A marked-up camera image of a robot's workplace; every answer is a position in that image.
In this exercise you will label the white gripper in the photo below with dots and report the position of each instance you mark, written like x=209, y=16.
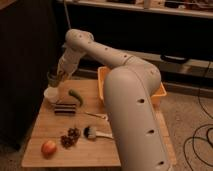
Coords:
x=68, y=64

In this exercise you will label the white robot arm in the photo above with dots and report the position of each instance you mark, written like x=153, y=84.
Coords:
x=127, y=91

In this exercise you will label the green chili pepper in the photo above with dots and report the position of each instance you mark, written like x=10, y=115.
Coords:
x=76, y=95

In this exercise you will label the yellow plastic bin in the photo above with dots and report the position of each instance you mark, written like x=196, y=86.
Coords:
x=103, y=71

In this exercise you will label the white cup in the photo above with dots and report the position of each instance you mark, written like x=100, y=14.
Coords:
x=52, y=94

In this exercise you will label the dark rectangular bar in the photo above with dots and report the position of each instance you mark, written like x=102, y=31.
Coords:
x=65, y=109

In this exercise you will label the metal fork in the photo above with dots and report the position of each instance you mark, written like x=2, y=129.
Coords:
x=105, y=117

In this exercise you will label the bunch of dark grapes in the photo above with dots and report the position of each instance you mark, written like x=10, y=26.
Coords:
x=71, y=137

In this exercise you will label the red yellow apple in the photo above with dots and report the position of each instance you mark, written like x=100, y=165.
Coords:
x=48, y=148

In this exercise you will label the upper shelf board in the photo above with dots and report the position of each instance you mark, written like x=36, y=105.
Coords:
x=131, y=7

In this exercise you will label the white handled dish brush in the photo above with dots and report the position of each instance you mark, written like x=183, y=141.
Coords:
x=91, y=132

